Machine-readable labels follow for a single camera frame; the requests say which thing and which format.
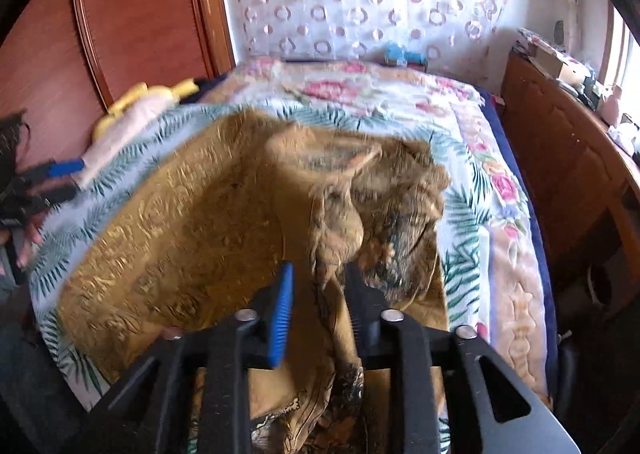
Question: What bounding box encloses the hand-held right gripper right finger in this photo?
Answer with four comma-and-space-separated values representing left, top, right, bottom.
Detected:
344, 261, 581, 454

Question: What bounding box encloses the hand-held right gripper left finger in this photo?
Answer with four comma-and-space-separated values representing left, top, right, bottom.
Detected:
75, 261, 295, 454

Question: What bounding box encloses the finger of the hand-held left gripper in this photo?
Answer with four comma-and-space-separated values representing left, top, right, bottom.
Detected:
30, 184, 81, 209
27, 159, 86, 182

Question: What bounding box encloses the brown sunflower print shirt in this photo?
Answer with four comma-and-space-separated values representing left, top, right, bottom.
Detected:
60, 106, 453, 454

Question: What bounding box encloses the person's left hand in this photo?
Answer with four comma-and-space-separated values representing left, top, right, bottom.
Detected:
0, 220, 45, 268

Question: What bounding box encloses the white pillow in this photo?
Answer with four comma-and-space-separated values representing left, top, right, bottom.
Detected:
75, 94, 176, 187

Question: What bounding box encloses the yellow plush toy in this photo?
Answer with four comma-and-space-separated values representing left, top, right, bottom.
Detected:
95, 78, 201, 139

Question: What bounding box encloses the leaf print bed sheet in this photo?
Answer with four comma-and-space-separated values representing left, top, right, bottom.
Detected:
30, 101, 493, 454

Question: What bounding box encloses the wooden wardrobe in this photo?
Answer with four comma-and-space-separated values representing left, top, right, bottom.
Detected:
0, 0, 236, 175

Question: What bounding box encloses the navy bed sheet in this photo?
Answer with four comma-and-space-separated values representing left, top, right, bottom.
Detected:
475, 88, 557, 350

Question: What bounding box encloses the pink floral quilt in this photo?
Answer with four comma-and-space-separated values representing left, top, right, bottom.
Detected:
200, 56, 556, 410

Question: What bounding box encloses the wooden cabinet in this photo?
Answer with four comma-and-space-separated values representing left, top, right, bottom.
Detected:
500, 51, 640, 285

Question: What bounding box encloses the blue packet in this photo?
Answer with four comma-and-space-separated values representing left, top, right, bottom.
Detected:
385, 44, 426, 67

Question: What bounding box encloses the white plastic bag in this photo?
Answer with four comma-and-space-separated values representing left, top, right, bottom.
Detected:
607, 126, 639, 155

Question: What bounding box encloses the cardboard box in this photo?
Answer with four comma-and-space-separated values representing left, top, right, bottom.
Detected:
530, 41, 586, 84

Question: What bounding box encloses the window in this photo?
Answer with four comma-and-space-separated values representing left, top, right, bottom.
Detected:
600, 0, 640, 99

